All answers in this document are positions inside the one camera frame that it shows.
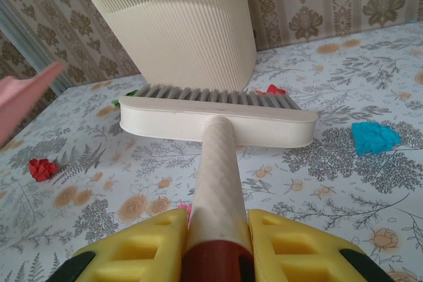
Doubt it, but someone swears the cream ribbed trash bin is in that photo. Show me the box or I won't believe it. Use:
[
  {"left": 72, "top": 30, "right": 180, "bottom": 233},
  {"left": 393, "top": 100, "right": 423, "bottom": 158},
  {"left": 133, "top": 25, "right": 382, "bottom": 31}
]
[{"left": 89, "top": 0, "right": 258, "bottom": 93}]

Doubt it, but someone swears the large red crumpled paper scrap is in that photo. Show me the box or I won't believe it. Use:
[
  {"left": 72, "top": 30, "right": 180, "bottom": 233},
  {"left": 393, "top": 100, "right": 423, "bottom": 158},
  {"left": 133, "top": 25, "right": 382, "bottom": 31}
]
[{"left": 256, "top": 83, "right": 287, "bottom": 96}]

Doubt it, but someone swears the blue paper scrap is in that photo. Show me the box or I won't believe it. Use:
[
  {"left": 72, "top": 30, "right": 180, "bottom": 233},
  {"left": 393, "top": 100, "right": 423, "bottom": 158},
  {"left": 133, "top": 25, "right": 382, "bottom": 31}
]
[{"left": 350, "top": 122, "right": 401, "bottom": 157}]

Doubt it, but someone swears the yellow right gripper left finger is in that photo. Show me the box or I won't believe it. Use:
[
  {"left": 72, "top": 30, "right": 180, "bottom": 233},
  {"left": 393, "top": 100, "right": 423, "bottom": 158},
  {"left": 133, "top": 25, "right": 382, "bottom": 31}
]
[{"left": 54, "top": 209, "right": 190, "bottom": 282}]

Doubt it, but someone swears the small red paper scrap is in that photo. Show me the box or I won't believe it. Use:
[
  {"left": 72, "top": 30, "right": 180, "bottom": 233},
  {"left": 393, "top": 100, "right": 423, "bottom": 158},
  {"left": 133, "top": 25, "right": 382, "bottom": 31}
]
[{"left": 28, "top": 158, "right": 57, "bottom": 183}]

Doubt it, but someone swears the pinkish red paper scrap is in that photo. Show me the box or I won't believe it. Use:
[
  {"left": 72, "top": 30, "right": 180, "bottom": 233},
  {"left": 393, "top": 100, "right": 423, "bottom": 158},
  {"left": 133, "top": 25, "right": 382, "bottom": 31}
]
[{"left": 177, "top": 204, "right": 193, "bottom": 222}]

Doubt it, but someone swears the aluminium frame post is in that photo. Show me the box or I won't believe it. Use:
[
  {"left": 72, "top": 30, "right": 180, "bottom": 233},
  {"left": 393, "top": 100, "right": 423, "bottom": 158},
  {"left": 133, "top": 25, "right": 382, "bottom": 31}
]
[{"left": 0, "top": 0, "right": 72, "bottom": 96}]

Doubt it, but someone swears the green paper scrap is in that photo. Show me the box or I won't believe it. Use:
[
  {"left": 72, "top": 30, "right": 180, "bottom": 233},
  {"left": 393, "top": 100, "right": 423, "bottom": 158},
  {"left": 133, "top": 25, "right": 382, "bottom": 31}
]
[{"left": 112, "top": 88, "right": 139, "bottom": 107}]

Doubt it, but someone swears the pink plastic dustpan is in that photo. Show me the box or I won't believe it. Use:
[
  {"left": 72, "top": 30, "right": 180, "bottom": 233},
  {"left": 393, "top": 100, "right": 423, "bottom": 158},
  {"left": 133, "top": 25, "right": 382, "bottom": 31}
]
[{"left": 0, "top": 62, "right": 65, "bottom": 149}]

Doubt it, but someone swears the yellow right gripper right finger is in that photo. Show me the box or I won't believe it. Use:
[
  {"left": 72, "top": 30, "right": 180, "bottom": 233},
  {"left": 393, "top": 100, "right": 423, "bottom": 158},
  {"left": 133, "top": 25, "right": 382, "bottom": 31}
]
[{"left": 247, "top": 208, "right": 386, "bottom": 282}]

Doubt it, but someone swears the cream brush with grey bristles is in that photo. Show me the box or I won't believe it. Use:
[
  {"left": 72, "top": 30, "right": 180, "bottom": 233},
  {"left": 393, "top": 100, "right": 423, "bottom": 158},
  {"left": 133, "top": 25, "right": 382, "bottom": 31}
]
[{"left": 118, "top": 83, "right": 319, "bottom": 282}]

